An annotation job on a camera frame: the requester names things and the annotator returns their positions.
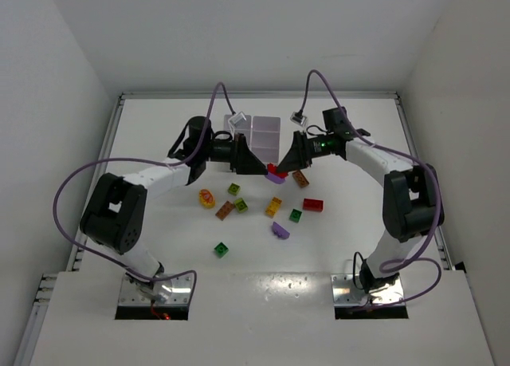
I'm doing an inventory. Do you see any brown lego plate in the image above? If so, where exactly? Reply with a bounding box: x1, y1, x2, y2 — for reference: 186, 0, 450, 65
215, 201, 235, 221
292, 170, 310, 188

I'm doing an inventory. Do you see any purple arch lego with red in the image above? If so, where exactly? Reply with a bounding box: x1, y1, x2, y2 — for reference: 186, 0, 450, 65
265, 172, 288, 184

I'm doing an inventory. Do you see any lime green square lego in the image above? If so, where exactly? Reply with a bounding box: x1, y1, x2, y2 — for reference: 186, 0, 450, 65
227, 183, 241, 196
234, 198, 249, 213

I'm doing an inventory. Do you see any red rectangular lego brick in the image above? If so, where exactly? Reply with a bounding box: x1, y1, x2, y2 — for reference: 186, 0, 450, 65
302, 198, 324, 212

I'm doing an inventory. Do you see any orange printed round lego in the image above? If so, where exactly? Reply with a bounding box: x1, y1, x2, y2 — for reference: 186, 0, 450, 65
198, 189, 216, 209

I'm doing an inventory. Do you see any yellow lego brick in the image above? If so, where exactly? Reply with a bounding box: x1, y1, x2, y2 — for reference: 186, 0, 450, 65
265, 197, 282, 218

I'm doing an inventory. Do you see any dark green square lego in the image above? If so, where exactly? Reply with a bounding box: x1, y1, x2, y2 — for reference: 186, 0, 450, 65
289, 209, 302, 223

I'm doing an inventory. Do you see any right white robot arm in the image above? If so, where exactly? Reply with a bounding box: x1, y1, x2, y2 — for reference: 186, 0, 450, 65
276, 107, 444, 293

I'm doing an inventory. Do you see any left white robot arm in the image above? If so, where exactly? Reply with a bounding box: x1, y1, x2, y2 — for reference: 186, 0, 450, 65
80, 116, 267, 290

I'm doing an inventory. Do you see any white six-compartment container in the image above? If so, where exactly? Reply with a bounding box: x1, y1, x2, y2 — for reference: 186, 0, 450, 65
223, 115, 281, 163

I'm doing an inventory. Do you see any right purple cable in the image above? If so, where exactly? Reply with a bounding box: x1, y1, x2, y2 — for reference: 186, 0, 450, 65
296, 69, 444, 313

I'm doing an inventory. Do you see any purple cable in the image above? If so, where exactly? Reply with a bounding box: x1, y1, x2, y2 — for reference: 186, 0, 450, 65
296, 69, 444, 313
53, 81, 236, 303

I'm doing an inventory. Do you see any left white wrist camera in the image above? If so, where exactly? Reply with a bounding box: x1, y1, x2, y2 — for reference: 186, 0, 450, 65
227, 112, 247, 128

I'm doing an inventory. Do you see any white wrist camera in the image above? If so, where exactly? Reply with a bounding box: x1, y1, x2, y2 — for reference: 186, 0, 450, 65
227, 112, 247, 128
290, 110, 308, 128

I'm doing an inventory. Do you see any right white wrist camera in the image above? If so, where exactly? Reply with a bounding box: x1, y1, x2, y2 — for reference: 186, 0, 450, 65
290, 110, 308, 128

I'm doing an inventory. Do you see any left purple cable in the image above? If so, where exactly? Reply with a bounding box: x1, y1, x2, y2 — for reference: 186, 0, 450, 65
53, 81, 236, 303

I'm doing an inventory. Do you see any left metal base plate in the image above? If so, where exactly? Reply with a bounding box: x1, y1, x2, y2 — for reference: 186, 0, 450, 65
118, 274, 194, 308

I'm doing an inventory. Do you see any metal base plate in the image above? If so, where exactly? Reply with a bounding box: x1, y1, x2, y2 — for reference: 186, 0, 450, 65
331, 274, 405, 308
118, 274, 194, 308

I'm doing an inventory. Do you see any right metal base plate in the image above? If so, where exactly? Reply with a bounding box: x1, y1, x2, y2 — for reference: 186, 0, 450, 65
331, 274, 405, 308

